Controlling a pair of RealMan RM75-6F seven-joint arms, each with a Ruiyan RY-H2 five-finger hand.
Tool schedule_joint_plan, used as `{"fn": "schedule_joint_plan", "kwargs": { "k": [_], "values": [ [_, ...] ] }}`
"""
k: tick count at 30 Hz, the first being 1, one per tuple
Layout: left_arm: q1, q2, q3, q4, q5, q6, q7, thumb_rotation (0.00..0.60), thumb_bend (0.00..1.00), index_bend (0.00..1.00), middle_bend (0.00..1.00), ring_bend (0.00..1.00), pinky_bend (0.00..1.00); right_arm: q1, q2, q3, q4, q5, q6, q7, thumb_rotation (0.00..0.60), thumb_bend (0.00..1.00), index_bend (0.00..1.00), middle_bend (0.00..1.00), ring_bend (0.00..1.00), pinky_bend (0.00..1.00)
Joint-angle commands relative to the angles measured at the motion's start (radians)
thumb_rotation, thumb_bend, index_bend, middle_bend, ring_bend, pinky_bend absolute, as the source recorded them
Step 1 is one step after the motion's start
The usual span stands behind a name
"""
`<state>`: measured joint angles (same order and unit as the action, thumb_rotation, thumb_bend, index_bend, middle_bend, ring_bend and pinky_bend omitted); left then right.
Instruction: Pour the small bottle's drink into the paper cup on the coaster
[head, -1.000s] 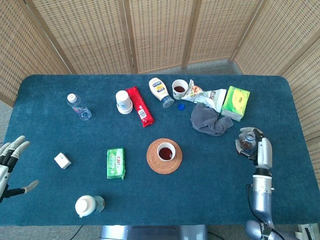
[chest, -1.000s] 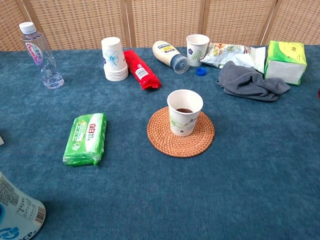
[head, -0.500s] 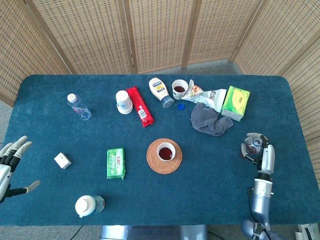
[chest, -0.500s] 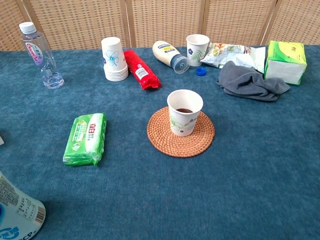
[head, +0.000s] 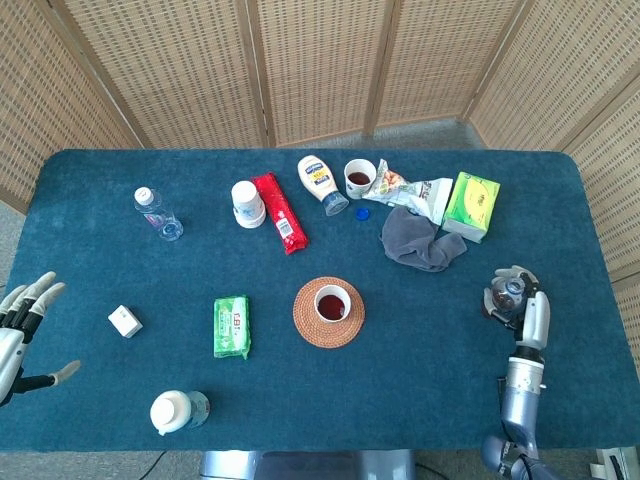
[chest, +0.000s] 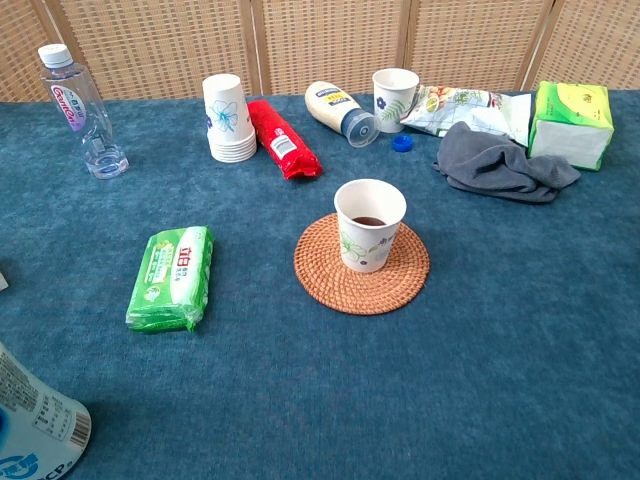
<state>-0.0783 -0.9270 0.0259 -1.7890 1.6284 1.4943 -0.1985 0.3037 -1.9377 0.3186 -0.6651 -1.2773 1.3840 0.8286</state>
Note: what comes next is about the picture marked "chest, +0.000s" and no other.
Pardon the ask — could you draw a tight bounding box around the paper cup with green flower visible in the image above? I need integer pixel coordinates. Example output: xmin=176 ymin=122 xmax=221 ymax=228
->
xmin=333 ymin=178 xmax=408 ymax=274

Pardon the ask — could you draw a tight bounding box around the cream mayonnaise squeeze bottle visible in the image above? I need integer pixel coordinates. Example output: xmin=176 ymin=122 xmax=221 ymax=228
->
xmin=304 ymin=80 xmax=382 ymax=149

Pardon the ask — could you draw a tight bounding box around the paper cup with fern print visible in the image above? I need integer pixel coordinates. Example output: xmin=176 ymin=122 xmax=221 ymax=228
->
xmin=371 ymin=67 xmax=420 ymax=135

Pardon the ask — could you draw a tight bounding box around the clear water bottle purple label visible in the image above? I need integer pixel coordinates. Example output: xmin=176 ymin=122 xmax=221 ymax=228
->
xmin=37 ymin=43 xmax=130 ymax=181

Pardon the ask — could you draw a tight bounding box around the white bottle with blue label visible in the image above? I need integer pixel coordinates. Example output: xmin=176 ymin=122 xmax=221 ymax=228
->
xmin=0 ymin=342 xmax=93 ymax=480

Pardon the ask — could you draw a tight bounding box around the round woven rattan coaster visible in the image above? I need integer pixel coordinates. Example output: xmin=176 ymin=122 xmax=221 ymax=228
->
xmin=293 ymin=212 xmax=431 ymax=316

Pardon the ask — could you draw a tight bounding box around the red snack packet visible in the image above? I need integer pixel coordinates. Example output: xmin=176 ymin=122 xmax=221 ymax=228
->
xmin=247 ymin=99 xmax=324 ymax=181

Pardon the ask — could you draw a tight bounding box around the blue tablecloth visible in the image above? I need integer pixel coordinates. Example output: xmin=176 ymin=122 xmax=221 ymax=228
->
xmin=0 ymin=89 xmax=640 ymax=480

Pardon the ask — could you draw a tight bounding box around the stack of white paper cups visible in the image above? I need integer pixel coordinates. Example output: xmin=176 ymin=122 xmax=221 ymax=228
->
xmin=201 ymin=73 xmax=258 ymax=164

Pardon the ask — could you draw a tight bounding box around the green wet wipes pack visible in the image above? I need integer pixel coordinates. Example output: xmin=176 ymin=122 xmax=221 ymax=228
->
xmin=125 ymin=225 xmax=216 ymax=335

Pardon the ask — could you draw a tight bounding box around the grey cloth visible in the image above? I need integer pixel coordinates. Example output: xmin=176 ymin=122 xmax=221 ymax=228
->
xmin=432 ymin=120 xmax=582 ymax=204

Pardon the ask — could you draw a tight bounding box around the white and green snack bag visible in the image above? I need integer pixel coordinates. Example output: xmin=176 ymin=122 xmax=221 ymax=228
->
xmin=399 ymin=84 xmax=534 ymax=148

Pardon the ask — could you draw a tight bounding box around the woven rattan folding screen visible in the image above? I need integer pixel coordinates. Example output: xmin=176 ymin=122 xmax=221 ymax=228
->
xmin=0 ymin=0 xmax=640 ymax=104

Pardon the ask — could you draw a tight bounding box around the green tissue box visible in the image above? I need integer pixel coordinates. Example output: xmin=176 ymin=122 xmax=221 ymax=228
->
xmin=527 ymin=80 xmax=615 ymax=172

